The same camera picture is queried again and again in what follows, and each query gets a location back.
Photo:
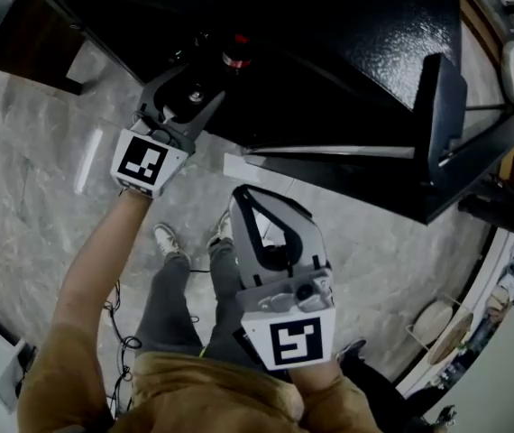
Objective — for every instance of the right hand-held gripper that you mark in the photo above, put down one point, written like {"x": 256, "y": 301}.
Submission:
{"x": 295, "y": 341}

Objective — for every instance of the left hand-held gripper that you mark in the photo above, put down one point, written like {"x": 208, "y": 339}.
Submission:
{"x": 140, "y": 163}

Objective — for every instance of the dark soda bottle red cap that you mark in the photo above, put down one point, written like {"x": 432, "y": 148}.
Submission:
{"x": 236, "y": 58}

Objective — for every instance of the black fridge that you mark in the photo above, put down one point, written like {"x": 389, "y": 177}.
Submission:
{"x": 374, "y": 39}

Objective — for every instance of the person's right forearm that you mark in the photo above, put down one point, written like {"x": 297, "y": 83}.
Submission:
{"x": 315, "y": 381}

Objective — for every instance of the person's left forearm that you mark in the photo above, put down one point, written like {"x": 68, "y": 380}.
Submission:
{"x": 99, "y": 260}

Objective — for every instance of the grey marble floor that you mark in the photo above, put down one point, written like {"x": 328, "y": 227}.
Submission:
{"x": 36, "y": 174}

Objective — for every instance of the black fridge door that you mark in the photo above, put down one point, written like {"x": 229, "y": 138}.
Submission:
{"x": 442, "y": 120}

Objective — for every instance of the person's right white shoe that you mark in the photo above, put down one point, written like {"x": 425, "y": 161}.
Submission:
{"x": 223, "y": 230}

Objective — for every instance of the person's white shoe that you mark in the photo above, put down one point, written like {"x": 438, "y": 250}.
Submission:
{"x": 167, "y": 239}
{"x": 223, "y": 230}

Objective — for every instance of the person's left white shoe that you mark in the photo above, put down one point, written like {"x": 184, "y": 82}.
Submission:
{"x": 167, "y": 239}

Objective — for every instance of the person's grey trousers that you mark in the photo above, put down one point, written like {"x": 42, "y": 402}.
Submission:
{"x": 171, "y": 305}

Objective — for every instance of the dark wooden cabinet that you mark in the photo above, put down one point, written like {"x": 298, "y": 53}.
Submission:
{"x": 31, "y": 39}

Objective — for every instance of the white round stool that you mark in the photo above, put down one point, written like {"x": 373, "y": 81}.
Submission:
{"x": 433, "y": 320}

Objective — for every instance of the person's brown shirt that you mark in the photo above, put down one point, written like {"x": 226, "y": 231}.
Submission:
{"x": 185, "y": 395}

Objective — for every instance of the wooden round stool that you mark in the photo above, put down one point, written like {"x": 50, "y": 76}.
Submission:
{"x": 453, "y": 336}

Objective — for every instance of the white counter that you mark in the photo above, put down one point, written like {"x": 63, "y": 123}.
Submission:
{"x": 500, "y": 377}

